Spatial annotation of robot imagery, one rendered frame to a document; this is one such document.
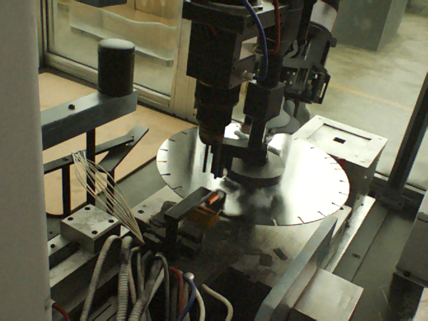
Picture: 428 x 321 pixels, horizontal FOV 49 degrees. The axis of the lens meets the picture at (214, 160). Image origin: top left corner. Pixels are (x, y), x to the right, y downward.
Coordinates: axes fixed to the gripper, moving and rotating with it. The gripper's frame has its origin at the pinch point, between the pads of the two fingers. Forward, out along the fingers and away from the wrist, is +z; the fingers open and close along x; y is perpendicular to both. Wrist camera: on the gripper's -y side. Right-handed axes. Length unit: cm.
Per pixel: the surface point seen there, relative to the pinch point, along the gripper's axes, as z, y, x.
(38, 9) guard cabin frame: -24, -106, 7
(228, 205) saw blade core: 12.3, 6.1, -11.5
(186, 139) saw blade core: 4.2, -12.4, -5.2
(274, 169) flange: 4.8, 5.0, -1.0
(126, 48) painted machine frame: -5.5, -12.8, -23.9
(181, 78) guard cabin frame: -15, -52, 27
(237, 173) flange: 7.4, 1.9, -6.3
